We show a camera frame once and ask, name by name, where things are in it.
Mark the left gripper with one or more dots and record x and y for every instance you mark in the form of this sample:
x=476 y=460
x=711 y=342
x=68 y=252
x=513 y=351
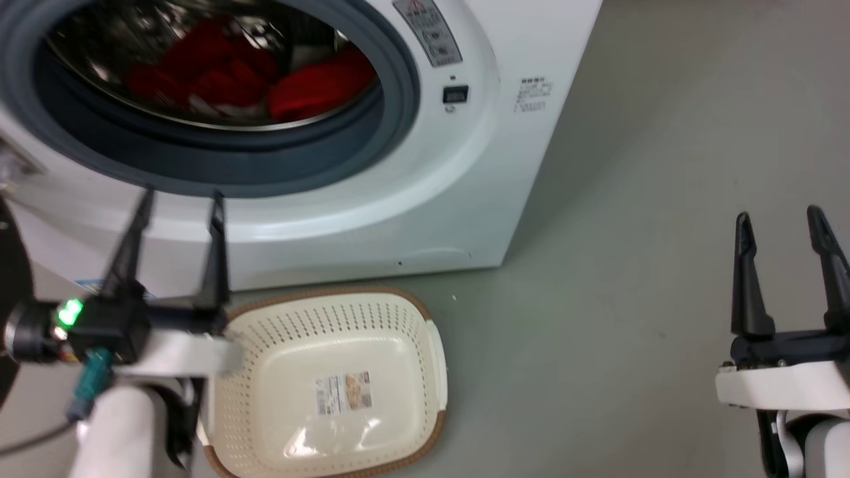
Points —
x=166 y=345

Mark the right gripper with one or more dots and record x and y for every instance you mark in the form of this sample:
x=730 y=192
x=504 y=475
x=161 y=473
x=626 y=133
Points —
x=783 y=378

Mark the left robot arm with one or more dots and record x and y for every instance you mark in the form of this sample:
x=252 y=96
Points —
x=126 y=431

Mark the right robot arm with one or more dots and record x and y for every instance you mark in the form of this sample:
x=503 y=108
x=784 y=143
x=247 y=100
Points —
x=810 y=445

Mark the cream perforated laundry basket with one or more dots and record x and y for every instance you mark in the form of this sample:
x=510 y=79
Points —
x=332 y=345

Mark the steel washing machine drum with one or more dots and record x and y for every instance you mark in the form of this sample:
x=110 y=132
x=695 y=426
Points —
x=133 y=40

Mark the white front-load washing machine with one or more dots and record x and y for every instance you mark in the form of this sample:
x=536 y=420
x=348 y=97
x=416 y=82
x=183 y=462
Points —
x=425 y=199

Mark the blue energy label sticker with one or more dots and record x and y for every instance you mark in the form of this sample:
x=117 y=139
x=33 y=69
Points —
x=109 y=288

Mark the grey rubber door gasket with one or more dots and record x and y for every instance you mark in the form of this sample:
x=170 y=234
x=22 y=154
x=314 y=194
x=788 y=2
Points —
x=279 y=159

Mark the red crumpled garment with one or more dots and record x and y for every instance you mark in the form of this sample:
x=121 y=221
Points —
x=206 y=66

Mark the paper label sticker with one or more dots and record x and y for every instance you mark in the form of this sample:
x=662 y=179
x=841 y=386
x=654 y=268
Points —
x=344 y=392

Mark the red smooth garment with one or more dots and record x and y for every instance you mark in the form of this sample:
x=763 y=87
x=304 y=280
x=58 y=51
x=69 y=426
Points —
x=325 y=86

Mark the black door latch socket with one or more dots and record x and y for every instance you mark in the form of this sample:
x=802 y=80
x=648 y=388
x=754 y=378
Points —
x=455 y=94

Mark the grey warning label sticker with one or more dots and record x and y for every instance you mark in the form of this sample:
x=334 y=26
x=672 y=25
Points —
x=430 y=30

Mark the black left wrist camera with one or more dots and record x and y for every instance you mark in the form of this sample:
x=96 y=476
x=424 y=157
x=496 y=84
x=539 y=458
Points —
x=33 y=332

